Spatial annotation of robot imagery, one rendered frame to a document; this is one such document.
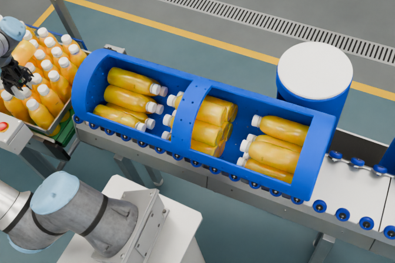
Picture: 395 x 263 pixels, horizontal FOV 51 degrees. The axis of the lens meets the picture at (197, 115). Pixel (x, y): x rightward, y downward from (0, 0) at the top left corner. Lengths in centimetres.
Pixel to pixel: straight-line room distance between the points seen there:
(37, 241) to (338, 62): 120
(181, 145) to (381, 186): 70
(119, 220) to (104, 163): 166
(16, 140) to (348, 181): 120
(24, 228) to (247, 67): 214
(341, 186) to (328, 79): 40
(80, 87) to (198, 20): 194
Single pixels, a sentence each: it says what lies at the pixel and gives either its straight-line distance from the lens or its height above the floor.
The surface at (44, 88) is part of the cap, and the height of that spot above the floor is 110.
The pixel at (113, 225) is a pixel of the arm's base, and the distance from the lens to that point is 107.
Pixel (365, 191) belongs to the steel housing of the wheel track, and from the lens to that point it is 154.
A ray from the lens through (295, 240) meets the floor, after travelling 241.
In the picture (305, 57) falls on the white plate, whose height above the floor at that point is 104.
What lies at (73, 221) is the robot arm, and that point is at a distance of 106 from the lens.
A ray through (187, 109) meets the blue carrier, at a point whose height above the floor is 122.
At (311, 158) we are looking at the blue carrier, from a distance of 123.
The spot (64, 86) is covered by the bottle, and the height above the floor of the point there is 104.
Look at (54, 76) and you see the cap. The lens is 171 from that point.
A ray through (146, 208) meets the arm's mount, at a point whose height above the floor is 131.
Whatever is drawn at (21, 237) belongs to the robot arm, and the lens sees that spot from 117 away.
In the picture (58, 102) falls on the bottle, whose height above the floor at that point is 102.
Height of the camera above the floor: 231
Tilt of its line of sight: 57 degrees down
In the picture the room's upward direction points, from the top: 12 degrees counter-clockwise
